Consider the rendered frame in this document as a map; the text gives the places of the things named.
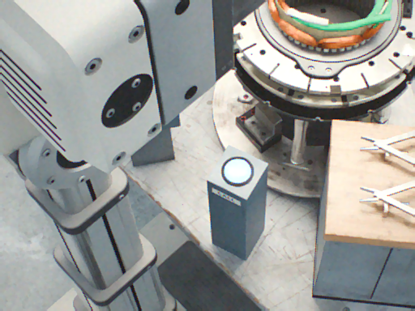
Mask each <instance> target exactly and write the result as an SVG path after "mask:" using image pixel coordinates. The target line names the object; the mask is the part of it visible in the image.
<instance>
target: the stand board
mask: <svg viewBox="0 0 415 311"><path fill-rule="evenodd" d="M410 131H415V127H411V126H397V125H382V124H374V123H367V122H359V121H339V120H332V127H331V137H330V147H329V157H328V177H327V197H326V206H325V226H324V236H323V239H324V240H325V241H336V242H348V243H356V244H362V245H380V246H386V247H393V248H400V249H415V218H414V217H413V216H411V215H408V214H407V213H405V212H403V211H400V210H399V209H397V208H396V207H393V206H391V205H390V204H388V209H387V214H386V218H384V217H383V201H376V202H359V199H362V198H369V197H373V195H374V194H372V193H369V192H366V191H365V190H360V186H362V187H366V188H369V189H373V190H378V191H383V190H389V189H390V188H393V187H395V186H400V185H403V184H405V183H409V182H411V181H415V168H414V167H413V166H412V165H411V164H409V163H406V162H404V161H403V160H401V159H398V158H396V157H395V156H393V155H389V158H388V160H387V162H384V151H383V150H381V149H378V150H369V151H360V147H368V146H373V145H374V143H373V142H369V141H366V140H365V139H362V138H361V136H365V137H368V138H377V139H379V140H382V141H383V140H384V139H386V138H393V137H396V136H397V135H400V134H406V133H408V132H410ZM390 147H392V148H395V149H396V150H398V151H405V152H408V154H406V155H407V156H411V157H413V158H414V159H415V138H410V139H407V140H405V141H403V142H398V143H394V144H392V145H390ZM389 197H390V198H393V199H394V200H396V201H399V202H407V203H410V205H407V206H408V207H412V208H413V209H414V210H415V187H414V188H412V189H410V190H405V191H403V192H400V193H398V194H393V195H391V196H389Z"/></svg>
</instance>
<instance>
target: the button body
mask: <svg viewBox="0 0 415 311"><path fill-rule="evenodd" d="M233 156H242V157H244V158H247V159H248V160H249V161H250V162H251V163H252V164H253V167H254V176H253V178H252V180H250V182H249V183H247V184H246V185H243V186H232V185H229V183H226V182H225V180H223V178H222V174H221V169H222V164H223V163H224V162H225V161H226V160H227V159H229V158H231V157H233ZM267 173H268V163H267V162H263V161H262V160H260V159H257V158H255V157H253V156H252V155H249V154H247V153H246V152H243V151H240V150H239V149H237V148H235V147H233V146H231V145H228V146H227V148H225V152H224V153H223V154H222V156H221V158H220V159H219V161H218V162H217V164H216V166H215V168H214V169H213V170H212V172H211V173H210V175H209V177H208V179H207V193H208V209H209V216H210V225H211V232H212V244H214V245H217V246H219V247H220V248H222V249H224V250H225V251H227V252H229V253H232V254H233V255H235V256H238V257H239V258H241V259H244V260H245V261H246V260H247V259H248V257H249V256H250V253H251V252H252V251H253V248H254V247H255V246H256V242H258V240H259V238H260V236H261V235H262V234H263V230H264V228H265V216H266V205H267ZM212 188H214V189H215V190H219V191H220V192H222V193H223V194H227V195H228V196H230V197H233V198H235V199H236V200H238V201H240V202H241V206H239V205H237V204H235V203H233V202H231V201H229V200H227V199H225V198H223V197H221V196H219V195H218V194H214V193H213V192H212Z"/></svg>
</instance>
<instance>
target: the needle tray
mask: <svg viewBox="0 0 415 311"><path fill-rule="evenodd" d="M179 126H181V120H180V115H179V114H178V116H177V117H175V118H174V119H173V120H172V121H170V122H169V123H168V124H167V125H165V126H163V125H161V132H160V133H159V134H157V135H156V136H155V137H154V138H152V139H151V140H150V141H149V142H147V143H146V144H145V145H143V146H142V147H141V148H140V149H139V150H138V151H137V152H135V153H134V154H133V155H131V156H130V157H131V159H132V162H133V167H134V166H142V165H145V164H152V163H155V162H163V161H166V160H173V159H175V157H174V148H173V140H172V135H171V131H170V128H176V127H179Z"/></svg>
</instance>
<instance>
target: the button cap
mask: <svg viewBox="0 0 415 311"><path fill-rule="evenodd" d="M225 177H226V178H227V179H228V180H230V181H231V182H234V183H242V182H244V181H246V180H247V179H248V178H249V177H250V165H249V164H248V163H247V162H246V161H244V160H241V159H235V160H231V161H229V162H228V163H227V164H226V165H225Z"/></svg>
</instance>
